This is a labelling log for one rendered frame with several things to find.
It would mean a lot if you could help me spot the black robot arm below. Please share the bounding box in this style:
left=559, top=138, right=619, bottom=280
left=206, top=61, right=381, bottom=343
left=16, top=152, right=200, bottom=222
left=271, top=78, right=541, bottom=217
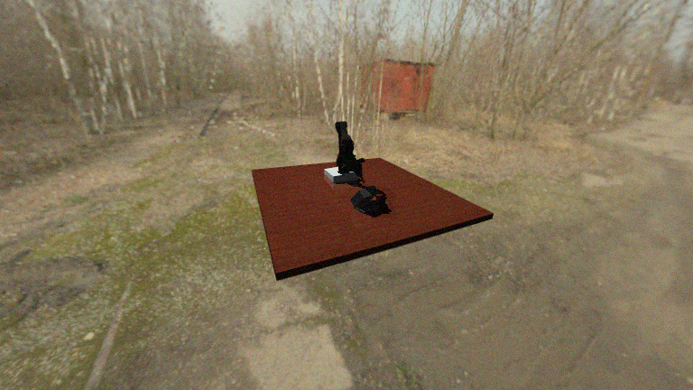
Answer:
left=335, top=121, right=355, bottom=174

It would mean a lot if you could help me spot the grey panel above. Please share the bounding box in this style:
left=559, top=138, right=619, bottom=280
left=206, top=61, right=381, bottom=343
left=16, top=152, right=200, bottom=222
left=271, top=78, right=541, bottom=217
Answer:
left=350, top=185, right=379, bottom=214

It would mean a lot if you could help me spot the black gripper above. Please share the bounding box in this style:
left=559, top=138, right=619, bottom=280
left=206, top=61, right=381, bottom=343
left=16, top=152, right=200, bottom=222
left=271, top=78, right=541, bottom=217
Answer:
left=346, top=154, right=365, bottom=178

